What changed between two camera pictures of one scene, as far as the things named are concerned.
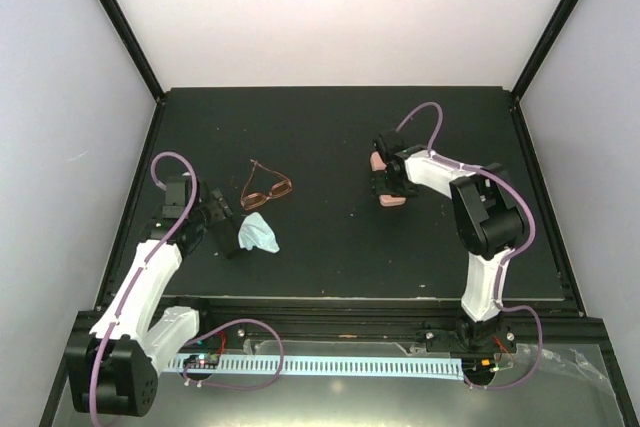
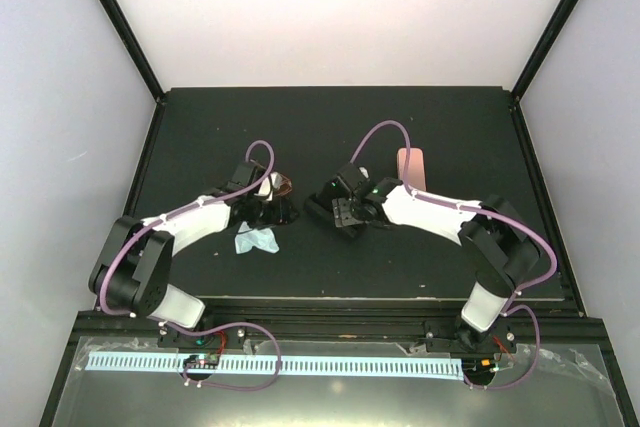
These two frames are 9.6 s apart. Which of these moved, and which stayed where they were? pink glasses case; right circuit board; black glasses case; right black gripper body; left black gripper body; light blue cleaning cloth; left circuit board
Moved: right black gripper body; left black gripper body; pink glasses case; black glasses case
Stayed: right circuit board; light blue cleaning cloth; left circuit board
